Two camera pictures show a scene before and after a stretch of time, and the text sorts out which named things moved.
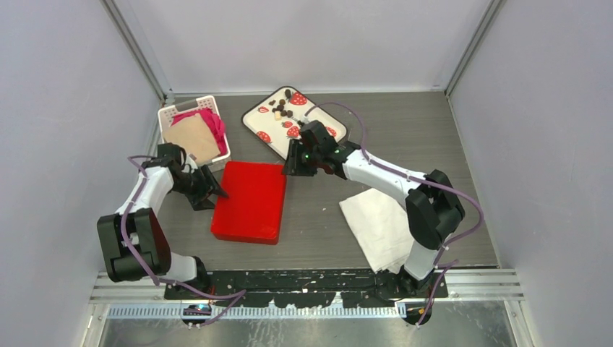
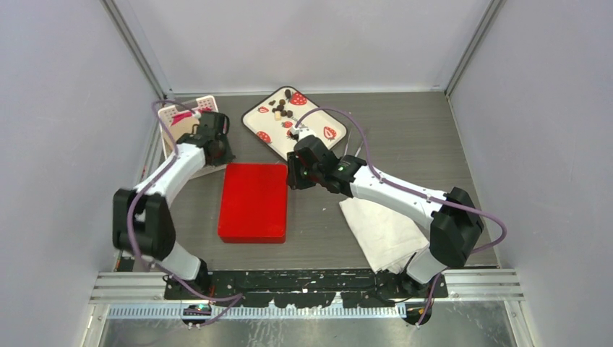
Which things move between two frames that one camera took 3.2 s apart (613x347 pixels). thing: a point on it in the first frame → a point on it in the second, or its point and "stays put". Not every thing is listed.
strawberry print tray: [277, 119] stays put
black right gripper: [293, 166] → [294, 180]
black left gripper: [208, 184] → [227, 158]
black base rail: [293, 288] stays put
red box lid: [254, 210] stays put
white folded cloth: [382, 226] stays put
